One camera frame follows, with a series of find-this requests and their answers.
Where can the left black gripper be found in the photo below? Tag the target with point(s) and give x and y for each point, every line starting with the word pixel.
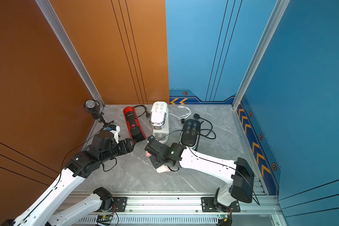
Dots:
pixel 122 143

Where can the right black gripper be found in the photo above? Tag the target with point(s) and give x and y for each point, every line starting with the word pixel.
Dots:
pixel 155 164

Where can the pink towel cloth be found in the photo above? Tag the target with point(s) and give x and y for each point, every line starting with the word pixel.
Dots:
pixel 160 169

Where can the red Nespresso coffee machine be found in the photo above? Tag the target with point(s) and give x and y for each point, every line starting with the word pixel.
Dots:
pixel 135 131

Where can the black coffee machine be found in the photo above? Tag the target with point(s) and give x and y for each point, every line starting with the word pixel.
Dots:
pixel 190 134

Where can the white coffee machine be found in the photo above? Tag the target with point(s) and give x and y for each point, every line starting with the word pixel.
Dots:
pixel 159 119

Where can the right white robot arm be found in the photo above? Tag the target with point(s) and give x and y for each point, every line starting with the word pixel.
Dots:
pixel 237 175

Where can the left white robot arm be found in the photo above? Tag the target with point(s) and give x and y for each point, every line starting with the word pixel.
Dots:
pixel 41 212

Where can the black microphone on tripod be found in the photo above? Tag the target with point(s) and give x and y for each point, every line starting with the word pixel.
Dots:
pixel 93 107

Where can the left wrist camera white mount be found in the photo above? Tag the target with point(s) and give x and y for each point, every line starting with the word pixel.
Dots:
pixel 114 130

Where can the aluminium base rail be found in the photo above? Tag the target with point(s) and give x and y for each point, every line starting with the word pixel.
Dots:
pixel 191 203

